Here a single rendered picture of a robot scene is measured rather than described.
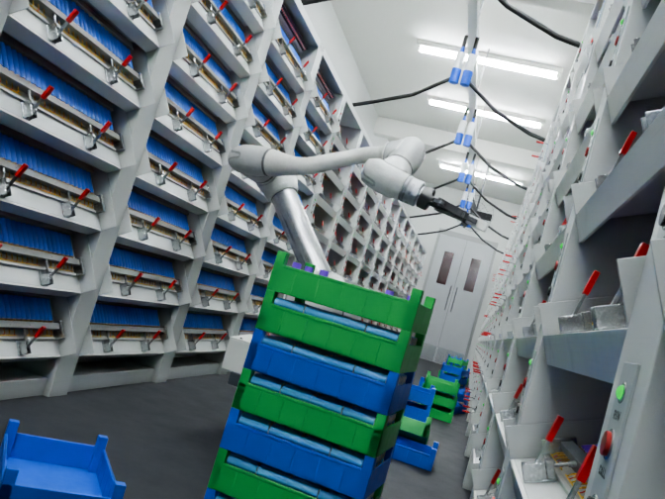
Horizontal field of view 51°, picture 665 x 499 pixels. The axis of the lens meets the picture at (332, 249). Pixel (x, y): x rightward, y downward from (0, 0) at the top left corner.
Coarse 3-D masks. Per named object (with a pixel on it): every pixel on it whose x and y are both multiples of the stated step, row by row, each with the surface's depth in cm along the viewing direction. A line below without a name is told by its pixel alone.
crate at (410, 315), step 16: (288, 256) 139; (272, 272) 138; (288, 272) 137; (304, 272) 136; (272, 288) 137; (288, 288) 136; (304, 288) 136; (320, 288) 135; (336, 288) 134; (352, 288) 133; (416, 288) 130; (320, 304) 134; (336, 304) 133; (352, 304) 132; (368, 304) 132; (384, 304) 131; (400, 304) 130; (416, 304) 129; (432, 304) 146; (384, 320) 130; (400, 320) 130; (416, 320) 131
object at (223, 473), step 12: (228, 456) 136; (216, 468) 135; (228, 468) 134; (240, 468) 134; (216, 480) 135; (228, 480) 134; (240, 480) 133; (252, 480) 133; (264, 480) 132; (228, 492) 134; (240, 492) 133; (252, 492) 132; (264, 492) 132; (276, 492) 131; (288, 492) 130; (300, 492) 130
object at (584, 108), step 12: (624, 0) 122; (612, 36) 137; (612, 48) 134; (600, 72) 147; (600, 84) 148; (588, 96) 161; (576, 108) 181; (588, 108) 163; (576, 120) 179; (588, 120) 180
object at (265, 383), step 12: (264, 384) 136; (276, 384) 135; (288, 384) 139; (300, 396) 133; (312, 396) 133; (324, 396) 137; (324, 408) 132; (336, 408) 131; (348, 408) 131; (360, 408) 136; (360, 420) 130; (372, 420) 129
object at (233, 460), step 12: (240, 456) 137; (252, 468) 134; (264, 468) 134; (276, 468) 137; (276, 480) 132; (288, 480) 132; (300, 480) 133; (312, 492) 130; (324, 492) 130; (336, 492) 131
